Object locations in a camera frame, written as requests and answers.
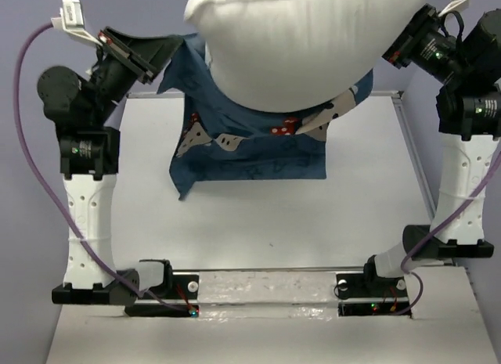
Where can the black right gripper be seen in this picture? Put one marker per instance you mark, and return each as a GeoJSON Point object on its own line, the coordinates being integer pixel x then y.
{"type": "Point", "coordinates": [425, 23]}

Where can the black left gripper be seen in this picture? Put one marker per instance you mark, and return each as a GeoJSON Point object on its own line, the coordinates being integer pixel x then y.
{"type": "Point", "coordinates": [144, 56]}

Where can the blue letter-print pillowcase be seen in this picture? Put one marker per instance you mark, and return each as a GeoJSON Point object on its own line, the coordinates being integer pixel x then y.
{"type": "Point", "coordinates": [223, 141]}

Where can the white pillow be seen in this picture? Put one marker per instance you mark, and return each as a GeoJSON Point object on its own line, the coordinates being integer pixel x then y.
{"type": "Point", "coordinates": [288, 55]}

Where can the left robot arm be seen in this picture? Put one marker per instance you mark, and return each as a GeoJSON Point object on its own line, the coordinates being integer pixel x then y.
{"type": "Point", "coordinates": [89, 153]}

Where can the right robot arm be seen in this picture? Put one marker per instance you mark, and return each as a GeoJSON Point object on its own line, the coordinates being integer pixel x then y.
{"type": "Point", "coordinates": [468, 106]}

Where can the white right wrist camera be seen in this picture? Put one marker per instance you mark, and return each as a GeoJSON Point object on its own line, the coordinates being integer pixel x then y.
{"type": "Point", "coordinates": [454, 5]}

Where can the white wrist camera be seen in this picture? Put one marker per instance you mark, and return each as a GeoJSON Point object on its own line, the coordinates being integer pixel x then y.
{"type": "Point", "coordinates": [454, 5]}
{"type": "Point", "coordinates": [71, 21]}

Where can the aluminium back table rail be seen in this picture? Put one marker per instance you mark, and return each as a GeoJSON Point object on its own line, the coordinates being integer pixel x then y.
{"type": "Point", "coordinates": [173, 94]}

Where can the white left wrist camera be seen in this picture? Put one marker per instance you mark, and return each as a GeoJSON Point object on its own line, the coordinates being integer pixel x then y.
{"type": "Point", "coordinates": [71, 21]}

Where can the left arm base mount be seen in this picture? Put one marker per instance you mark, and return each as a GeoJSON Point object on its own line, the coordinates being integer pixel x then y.
{"type": "Point", "coordinates": [181, 297]}

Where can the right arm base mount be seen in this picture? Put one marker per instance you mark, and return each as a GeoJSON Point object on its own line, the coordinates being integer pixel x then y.
{"type": "Point", "coordinates": [359, 297]}

